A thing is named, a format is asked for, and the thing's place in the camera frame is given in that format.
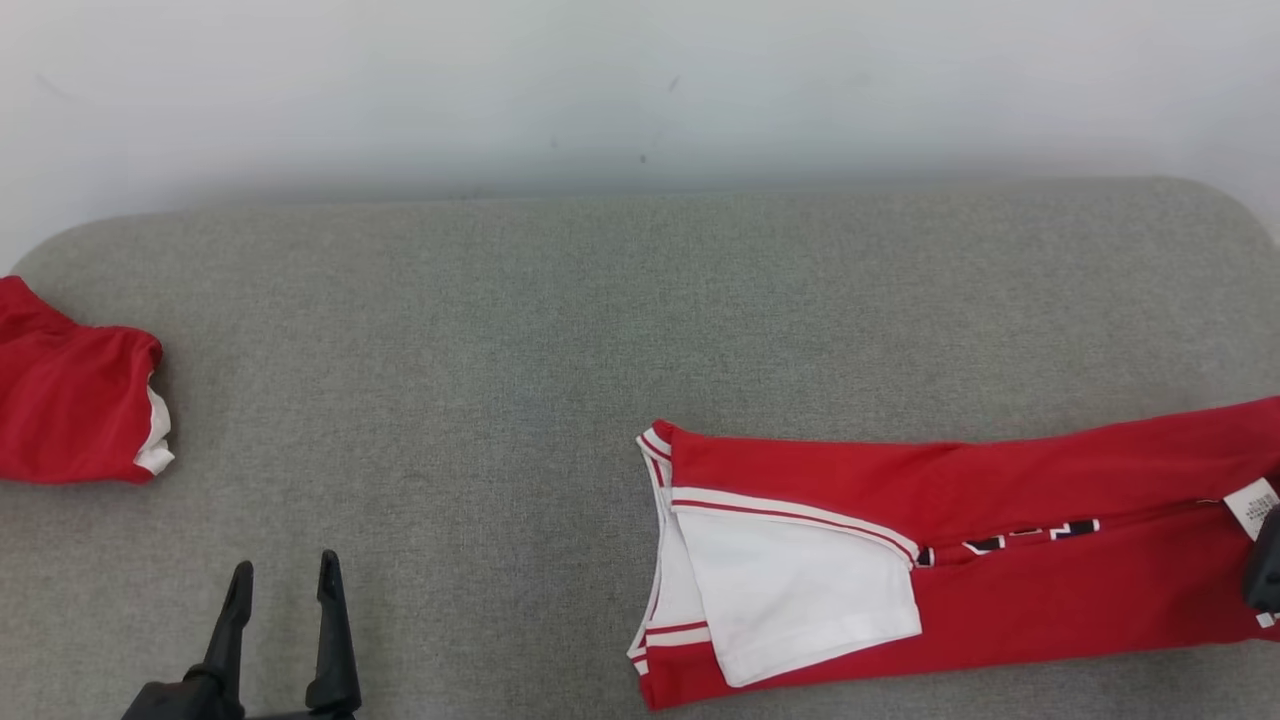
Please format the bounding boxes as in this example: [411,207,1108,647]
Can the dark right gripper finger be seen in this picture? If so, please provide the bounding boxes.
[1243,505,1280,613]

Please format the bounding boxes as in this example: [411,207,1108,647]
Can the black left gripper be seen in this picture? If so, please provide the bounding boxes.
[203,550,362,720]

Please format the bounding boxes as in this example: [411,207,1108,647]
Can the red white basketball jersey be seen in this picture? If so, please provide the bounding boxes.
[628,397,1280,711]

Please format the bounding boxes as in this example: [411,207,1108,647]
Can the red white basketball shorts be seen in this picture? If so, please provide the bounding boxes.
[0,275,176,486]

